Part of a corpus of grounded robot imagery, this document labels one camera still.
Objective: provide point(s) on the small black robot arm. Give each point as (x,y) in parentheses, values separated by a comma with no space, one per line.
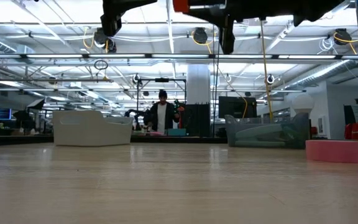
(134,112)

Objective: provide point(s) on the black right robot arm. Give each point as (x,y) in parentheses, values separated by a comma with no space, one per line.
(315,7)

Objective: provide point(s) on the long light strip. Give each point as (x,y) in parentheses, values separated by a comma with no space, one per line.
(117,56)

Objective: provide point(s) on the white square pillar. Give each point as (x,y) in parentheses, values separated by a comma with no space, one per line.
(198,87)

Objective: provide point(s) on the person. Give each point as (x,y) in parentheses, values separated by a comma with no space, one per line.
(163,93)

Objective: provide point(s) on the black monitor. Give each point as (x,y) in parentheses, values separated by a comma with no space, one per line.
(235,107)

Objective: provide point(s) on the white bulb lamp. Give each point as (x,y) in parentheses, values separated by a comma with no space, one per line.
(303,104)

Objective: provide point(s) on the black equipment cabinet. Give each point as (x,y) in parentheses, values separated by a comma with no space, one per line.
(197,121)

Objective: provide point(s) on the white plastic storage bin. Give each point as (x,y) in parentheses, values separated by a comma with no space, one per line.
(89,130)

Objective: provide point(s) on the grey translucent storage bin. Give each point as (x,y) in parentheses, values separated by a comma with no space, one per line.
(253,120)

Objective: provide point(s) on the teal box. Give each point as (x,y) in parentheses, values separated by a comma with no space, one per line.
(176,132)

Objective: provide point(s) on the black metal frame rig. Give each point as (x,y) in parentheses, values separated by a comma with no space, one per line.
(162,80)

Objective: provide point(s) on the black aluminium table frame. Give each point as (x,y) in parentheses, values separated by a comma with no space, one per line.
(166,140)

